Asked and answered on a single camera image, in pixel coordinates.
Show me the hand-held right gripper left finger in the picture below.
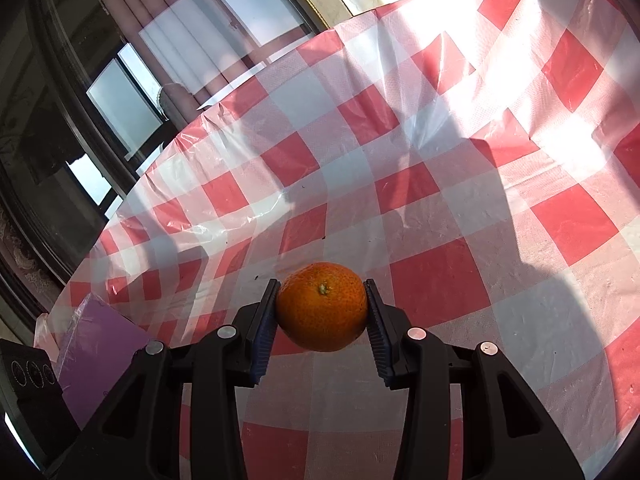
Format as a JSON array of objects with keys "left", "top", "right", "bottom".
[{"left": 45, "top": 278, "right": 282, "bottom": 480}]

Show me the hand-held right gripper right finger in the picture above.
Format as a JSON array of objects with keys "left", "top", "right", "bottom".
[{"left": 363, "top": 278, "right": 586, "bottom": 480}]

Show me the orange mandarin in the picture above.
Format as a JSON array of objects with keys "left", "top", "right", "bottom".
[{"left": 276, "top": 262, "right": 369, "bottom": 353}]

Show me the purple-rimmed cardboard box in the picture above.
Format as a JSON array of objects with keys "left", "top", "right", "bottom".
[{"left": 56, "top": 293, "right": 153, "bottom": 431}]

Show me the red checked plastic tablecloth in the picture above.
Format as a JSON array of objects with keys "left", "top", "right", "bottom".
[{"left": 50, "top": 0, "right": 640, "bottom": 480}]

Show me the sheer pink curtain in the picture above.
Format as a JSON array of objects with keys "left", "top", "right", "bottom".
[{"left": 82, "top": 0, "right": 331, "bottom": 126}]

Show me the dark window frame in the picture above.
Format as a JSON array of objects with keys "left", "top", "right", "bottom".
[{"left": 0, "top": 0, "right": 321, "bottom": 311}]

